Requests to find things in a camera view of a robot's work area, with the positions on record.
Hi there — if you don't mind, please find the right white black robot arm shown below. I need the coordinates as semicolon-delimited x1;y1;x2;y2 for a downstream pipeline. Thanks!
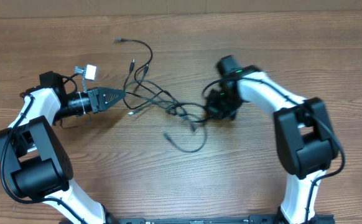
205;66;346;223

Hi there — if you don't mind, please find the black USB-A cable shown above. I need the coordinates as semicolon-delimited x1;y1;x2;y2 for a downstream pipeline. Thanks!
123;79;213;124

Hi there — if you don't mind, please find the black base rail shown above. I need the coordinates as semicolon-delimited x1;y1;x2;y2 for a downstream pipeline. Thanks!
105;215;276;224

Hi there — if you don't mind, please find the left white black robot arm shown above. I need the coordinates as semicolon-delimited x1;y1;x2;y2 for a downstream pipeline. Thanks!
0;88;118;223

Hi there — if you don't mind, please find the black braided cable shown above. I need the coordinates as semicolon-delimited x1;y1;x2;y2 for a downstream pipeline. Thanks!
113;37;154;94

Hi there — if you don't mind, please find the thin black cable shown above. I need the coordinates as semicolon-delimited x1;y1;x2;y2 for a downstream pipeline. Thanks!
163;114;208;154

